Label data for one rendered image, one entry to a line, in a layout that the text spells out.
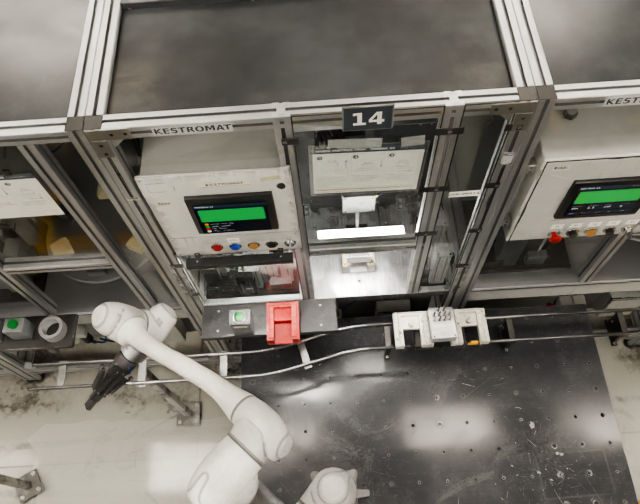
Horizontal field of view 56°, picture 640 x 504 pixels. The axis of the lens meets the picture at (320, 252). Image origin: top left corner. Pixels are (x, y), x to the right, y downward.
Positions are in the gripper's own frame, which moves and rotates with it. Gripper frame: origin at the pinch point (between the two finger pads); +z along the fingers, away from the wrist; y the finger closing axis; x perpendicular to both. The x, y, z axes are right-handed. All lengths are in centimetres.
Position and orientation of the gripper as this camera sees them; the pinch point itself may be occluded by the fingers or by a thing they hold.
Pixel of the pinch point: (93, 399)
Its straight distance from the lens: 223.6
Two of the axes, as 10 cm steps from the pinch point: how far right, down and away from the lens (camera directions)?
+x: 5.0, 5.2, -6.9
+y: -5.7, -4.0, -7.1
